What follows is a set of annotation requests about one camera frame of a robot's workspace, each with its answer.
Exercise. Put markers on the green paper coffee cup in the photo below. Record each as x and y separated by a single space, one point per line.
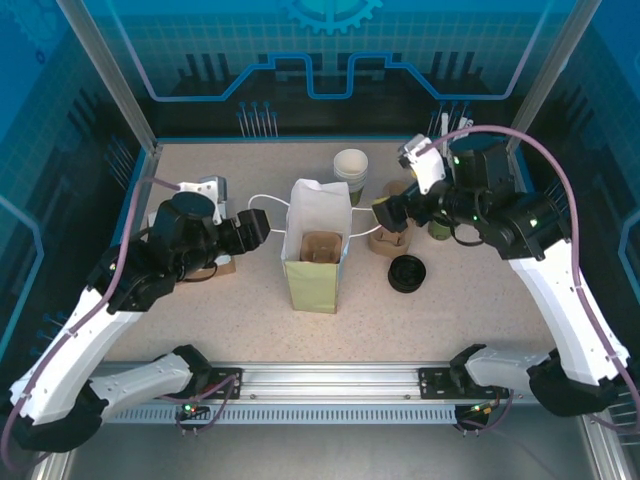
440 232

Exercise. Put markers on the white green paper bag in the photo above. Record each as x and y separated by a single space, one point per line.
312 290

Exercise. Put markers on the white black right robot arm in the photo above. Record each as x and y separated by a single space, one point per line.
560 300

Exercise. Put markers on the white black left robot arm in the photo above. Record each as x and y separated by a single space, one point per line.
60 380

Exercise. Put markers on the empty paper cup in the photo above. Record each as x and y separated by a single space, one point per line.
357 183
358 196
356 178

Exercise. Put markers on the black plastic spare lid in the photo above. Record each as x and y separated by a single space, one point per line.
407 291
407 267

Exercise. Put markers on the stack of paper cups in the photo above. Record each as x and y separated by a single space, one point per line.
351 161

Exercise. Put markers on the small LED controller board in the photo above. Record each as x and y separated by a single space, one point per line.
475 410
192 411

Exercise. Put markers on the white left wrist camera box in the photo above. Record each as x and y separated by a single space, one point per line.
205 190

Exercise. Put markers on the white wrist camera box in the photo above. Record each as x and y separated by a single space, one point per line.
427 167
205 190

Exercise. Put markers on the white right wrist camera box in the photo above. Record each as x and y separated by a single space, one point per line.
427 167

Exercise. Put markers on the aluminium frame post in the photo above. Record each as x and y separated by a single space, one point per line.
550 75
112 75

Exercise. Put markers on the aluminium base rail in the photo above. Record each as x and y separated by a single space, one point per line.
325 380

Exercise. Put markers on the aluminium frame beam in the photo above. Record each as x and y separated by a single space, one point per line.
612 450

